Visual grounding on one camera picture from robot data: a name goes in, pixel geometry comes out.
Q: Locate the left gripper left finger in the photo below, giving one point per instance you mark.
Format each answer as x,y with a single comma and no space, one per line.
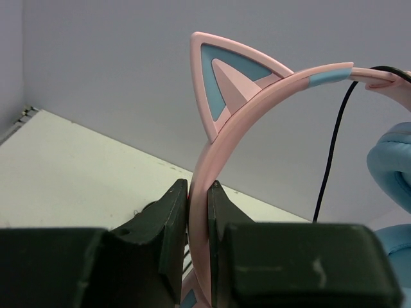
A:
138,264

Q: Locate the metal table edge rail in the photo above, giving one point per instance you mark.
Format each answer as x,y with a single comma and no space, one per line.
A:
26,115

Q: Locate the pink blue cat-ear headphones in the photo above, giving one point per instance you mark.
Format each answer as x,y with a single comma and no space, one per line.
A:
235,85

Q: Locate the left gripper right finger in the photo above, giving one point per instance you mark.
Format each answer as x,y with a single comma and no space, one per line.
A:
294,264

